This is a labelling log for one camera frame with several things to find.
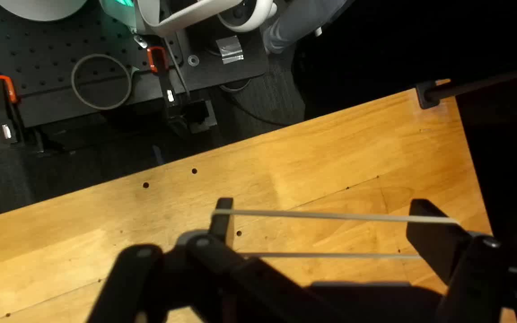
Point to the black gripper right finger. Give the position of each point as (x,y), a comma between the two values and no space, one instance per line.
(470,266)

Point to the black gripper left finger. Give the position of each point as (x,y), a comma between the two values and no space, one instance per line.
(145,284)

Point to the white rubber band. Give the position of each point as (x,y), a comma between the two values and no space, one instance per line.
(336,216)

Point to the orange clamp in middle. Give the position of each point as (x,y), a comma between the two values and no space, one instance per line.
(156,60)

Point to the orange clamp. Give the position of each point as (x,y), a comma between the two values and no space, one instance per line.
(7,117)
(156,60)

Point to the orange clamp on left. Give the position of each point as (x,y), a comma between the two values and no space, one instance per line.
(7,117)

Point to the black camera stand pole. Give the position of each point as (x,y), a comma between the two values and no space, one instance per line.
(429,94)

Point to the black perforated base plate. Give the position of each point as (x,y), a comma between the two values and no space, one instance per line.
(39,58)

